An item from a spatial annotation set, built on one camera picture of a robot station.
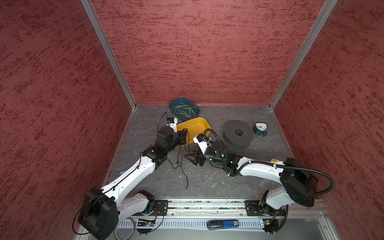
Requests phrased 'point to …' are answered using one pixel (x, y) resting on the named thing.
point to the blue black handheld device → (213, 225)
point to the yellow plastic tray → (194, 126)
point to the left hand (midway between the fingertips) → (187, 134)
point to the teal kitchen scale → (260, 129)
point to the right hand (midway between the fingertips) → (187, 155)
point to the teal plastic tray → (182, 101)
